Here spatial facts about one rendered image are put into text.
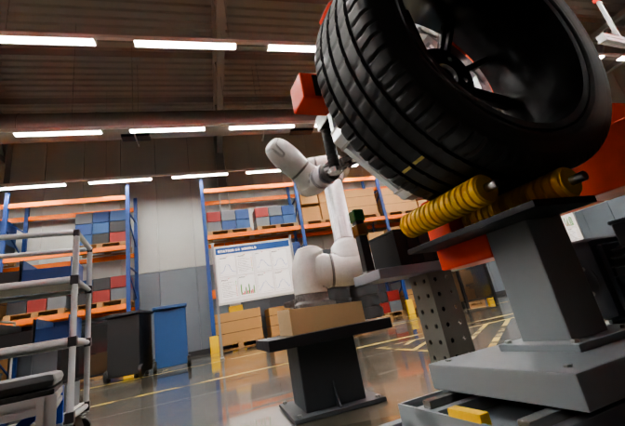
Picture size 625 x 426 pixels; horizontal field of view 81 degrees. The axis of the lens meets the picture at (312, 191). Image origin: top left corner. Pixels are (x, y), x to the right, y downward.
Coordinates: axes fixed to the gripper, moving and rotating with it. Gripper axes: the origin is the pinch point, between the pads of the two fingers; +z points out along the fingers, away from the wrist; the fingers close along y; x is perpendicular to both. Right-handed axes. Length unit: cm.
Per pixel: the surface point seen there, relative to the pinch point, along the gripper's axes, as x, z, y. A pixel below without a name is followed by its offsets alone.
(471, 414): 54, 52, -41
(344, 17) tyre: -15, 47, -33
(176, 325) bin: 79, -554, 3
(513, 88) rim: 1.1, 43.9, 22.5
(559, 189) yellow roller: 28, 61, -12
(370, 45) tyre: -6, 53, -34
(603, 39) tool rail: -92, -53, 449
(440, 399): 56, 42, -37
